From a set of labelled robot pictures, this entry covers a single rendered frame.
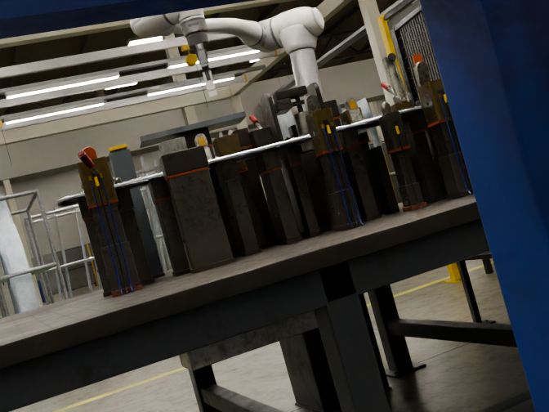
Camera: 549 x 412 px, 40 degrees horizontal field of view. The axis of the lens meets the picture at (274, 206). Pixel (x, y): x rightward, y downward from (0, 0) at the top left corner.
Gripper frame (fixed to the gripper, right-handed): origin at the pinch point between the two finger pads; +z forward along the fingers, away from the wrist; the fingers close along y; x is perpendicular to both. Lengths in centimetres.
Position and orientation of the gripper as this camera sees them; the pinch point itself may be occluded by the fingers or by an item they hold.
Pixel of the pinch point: (212, 91)
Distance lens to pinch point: 267.2
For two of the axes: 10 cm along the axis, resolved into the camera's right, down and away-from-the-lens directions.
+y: 0.3, -0.2, -10.0
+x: 9.6, -2.7, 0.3
